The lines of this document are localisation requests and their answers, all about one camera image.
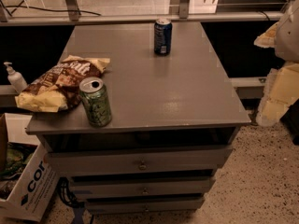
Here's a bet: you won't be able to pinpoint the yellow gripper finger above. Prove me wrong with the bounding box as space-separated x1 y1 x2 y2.
256 62 299 127
253 22 278 49

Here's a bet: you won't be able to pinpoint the green soda can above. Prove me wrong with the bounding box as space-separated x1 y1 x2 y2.
79 77 112 127

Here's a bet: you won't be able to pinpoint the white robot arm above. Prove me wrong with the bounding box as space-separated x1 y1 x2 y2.
254 0 299 127

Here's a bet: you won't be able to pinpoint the blue pepsi can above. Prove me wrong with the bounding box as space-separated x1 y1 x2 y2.
154 18 172 55

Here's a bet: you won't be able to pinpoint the top grey drawer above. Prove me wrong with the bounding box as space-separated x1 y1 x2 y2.
45 146 233 176

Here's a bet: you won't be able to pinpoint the grey drawer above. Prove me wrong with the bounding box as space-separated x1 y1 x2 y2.
70 176 215 200
45 146 233 176
86 197 204 214

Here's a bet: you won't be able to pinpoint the grey drawer cabinet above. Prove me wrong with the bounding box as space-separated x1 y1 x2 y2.
27 22 249 206

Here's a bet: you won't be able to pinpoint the middle grey drawer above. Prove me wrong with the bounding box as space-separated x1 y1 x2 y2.
70 176 215 200

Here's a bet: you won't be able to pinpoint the brown yellow chip bag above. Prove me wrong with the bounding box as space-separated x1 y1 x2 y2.
15 55 110 113

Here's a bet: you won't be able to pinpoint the bottom grey drawer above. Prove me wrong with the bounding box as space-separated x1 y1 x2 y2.
86 197 204 214

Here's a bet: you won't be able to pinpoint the white pump bottle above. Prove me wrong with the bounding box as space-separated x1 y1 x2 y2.
4 62 27 93

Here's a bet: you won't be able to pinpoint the snack bags in box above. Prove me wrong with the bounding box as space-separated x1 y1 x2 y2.
0 142 36 200

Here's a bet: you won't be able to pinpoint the white cardboard box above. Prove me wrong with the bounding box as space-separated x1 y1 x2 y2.
0 113 59 222

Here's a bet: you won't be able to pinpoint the black cables under cabinet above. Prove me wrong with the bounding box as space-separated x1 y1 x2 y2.
56 177 85 209

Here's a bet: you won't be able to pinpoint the black cable on shelf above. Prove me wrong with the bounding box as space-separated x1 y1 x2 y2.
0 0 102 17

